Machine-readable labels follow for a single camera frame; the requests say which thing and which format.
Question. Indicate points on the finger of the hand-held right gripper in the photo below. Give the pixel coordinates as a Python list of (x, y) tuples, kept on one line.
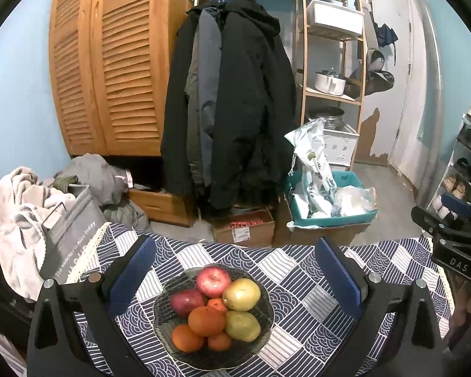
[(457, 205), (428, 220)]

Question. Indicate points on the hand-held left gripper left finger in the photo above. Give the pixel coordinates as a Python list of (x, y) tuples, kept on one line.
[(131, 275)]

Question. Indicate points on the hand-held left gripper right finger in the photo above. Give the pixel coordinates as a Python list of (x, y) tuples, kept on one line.
[(337, 275)]

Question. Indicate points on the red apple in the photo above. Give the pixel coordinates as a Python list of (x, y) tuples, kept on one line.
[(186, 301), (214, 280)]

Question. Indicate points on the orange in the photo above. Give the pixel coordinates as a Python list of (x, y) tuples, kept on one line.
[(186, 337), (206, 321)]

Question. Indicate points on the yellow-green pear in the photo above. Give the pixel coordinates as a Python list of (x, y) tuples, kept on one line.
[(241, 293), (242, 325)]

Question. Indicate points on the clear glass bowl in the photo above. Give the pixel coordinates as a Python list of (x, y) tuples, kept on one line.
[(219, 361)]

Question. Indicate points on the rows of shoes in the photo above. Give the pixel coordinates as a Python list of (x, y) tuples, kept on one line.
[(459, 188)]

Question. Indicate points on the large cardboard box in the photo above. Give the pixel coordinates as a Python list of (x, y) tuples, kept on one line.
[(322, 235)]

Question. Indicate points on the blue white patterned tablecloth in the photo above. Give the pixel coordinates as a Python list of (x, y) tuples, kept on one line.
[(290, 267)]

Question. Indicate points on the white shoe rack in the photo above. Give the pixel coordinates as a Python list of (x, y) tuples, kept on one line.
[(451, 157)]

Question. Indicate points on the teal plastic basket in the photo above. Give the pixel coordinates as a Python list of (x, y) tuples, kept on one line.
[(337, 222)]

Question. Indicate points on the grey laundry bag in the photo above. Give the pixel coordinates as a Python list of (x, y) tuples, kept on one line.
[(70, 243)]

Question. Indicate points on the wooden drawer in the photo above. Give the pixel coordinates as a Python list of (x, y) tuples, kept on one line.
[(157, 208)]

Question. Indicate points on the clear plastic bag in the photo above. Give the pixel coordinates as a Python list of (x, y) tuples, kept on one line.
[(353, 200)]

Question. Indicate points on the cardboard box with red label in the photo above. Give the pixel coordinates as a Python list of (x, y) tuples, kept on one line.
[(255, 235)]

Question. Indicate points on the grey clothes pile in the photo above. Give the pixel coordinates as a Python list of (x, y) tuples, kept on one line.
[(94, 172)]

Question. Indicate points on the white rice bag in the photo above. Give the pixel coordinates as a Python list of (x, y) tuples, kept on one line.
[(314, 157)]

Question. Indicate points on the metal pipe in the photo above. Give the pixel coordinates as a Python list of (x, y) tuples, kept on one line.
[(433, 86)]

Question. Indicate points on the beige blanket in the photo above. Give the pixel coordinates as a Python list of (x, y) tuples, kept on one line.
[(15, 212)]

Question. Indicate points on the steel pot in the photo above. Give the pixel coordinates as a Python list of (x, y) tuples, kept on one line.
[(329, 119)]

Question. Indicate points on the black jacket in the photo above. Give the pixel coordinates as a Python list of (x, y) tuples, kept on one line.
[(176, 125)]

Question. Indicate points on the white pot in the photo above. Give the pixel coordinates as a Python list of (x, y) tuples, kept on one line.
[(329, 82)]

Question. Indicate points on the pale blue door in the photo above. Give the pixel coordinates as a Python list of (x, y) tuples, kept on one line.
[(392, 47)]

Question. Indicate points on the black hooded coat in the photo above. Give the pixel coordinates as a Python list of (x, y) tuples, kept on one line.
[(255, 106)]

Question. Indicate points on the grey jacket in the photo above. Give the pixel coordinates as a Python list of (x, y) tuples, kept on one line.
[(192, 82)]

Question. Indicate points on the blue-grey jacket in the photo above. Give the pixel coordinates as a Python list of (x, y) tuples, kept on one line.
[(210, 86)]

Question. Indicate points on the wooden shelf rack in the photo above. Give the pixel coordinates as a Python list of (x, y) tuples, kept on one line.
[(303, 55)]

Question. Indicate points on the wooden louvered wardrobe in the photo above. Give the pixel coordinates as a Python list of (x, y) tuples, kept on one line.
[(121, 66)]

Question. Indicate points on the white storage bin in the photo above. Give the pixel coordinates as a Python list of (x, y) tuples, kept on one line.
[(337, 17)]

